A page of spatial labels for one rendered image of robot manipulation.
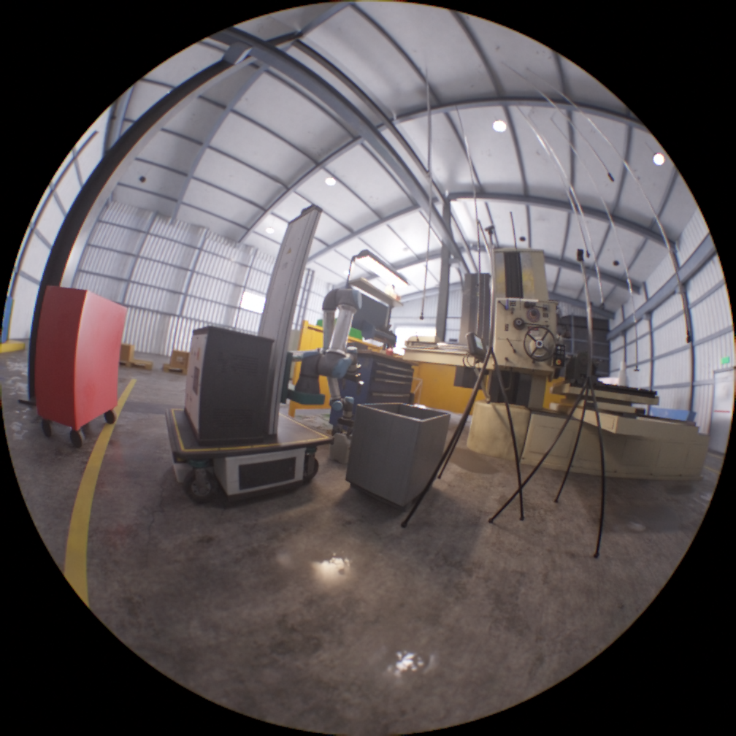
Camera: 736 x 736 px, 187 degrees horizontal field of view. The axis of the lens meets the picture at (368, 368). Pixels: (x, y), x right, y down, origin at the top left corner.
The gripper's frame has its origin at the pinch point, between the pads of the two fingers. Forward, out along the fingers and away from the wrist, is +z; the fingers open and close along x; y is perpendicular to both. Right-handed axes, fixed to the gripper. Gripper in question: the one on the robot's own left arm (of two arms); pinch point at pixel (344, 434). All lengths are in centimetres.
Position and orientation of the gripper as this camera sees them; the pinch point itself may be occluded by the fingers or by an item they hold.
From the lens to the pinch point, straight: 188.9
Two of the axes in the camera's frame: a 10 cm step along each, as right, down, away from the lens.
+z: -1.5, 9.9, -0.2
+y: -3.8, -0.8, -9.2
